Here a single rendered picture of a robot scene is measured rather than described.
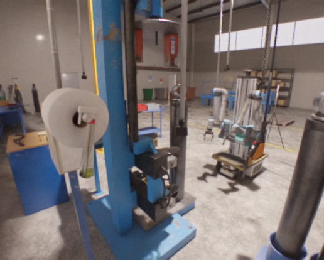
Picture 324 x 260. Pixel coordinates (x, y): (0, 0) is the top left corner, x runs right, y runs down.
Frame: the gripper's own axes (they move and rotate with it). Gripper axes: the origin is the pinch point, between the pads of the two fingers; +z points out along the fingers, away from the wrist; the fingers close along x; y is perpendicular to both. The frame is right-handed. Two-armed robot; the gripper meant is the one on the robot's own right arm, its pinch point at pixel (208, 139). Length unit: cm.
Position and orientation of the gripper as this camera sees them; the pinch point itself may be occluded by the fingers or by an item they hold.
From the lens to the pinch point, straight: 293.7
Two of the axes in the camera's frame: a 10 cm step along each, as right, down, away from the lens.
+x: -7.1, -0.8, 6.9
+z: -2.0, 9.7, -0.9
